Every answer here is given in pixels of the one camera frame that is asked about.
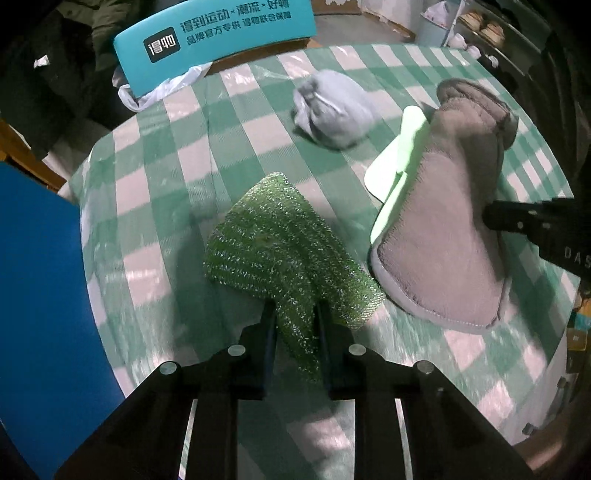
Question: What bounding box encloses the white plastic bag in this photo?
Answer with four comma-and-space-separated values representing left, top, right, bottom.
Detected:
113, 65, 215, 112

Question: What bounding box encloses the teal shoe box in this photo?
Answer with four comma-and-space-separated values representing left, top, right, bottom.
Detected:
113, 0, 317, 100

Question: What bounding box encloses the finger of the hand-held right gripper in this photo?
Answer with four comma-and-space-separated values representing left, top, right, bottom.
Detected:
482, 199, 548, 235

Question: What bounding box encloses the grey shoe rack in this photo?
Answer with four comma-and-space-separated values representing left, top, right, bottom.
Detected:
443, 0, 555, 88

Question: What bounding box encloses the light green insole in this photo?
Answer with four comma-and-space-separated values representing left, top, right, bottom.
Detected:
364, 105, 432, 245

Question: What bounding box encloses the group of shoes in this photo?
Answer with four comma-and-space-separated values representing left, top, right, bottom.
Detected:
455, 9, 506, 61

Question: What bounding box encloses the cardboard box with blue outside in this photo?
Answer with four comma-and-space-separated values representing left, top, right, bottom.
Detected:
0, 161, 127, 480

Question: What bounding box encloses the green glittery scouring cloth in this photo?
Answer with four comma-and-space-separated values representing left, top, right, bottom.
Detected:
203, 172, 386, 384

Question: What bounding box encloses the pink plastic bag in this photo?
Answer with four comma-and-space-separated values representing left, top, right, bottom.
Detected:
419, 0, 450, 23

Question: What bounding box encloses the grey plush slipper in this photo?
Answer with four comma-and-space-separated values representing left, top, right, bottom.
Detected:
369, 78, 520, 329

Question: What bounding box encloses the dark green jacket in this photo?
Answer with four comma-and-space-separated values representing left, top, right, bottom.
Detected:
0, 0, 134, 158

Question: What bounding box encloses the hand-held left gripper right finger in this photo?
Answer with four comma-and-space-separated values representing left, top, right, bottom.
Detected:
314, 301, 536, 480

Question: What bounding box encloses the light blue sock ball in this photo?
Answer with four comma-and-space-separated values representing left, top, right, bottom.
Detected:
292, 69, 376, 149

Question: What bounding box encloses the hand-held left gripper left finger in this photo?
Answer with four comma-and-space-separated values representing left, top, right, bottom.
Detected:
53, 302, 278, 480

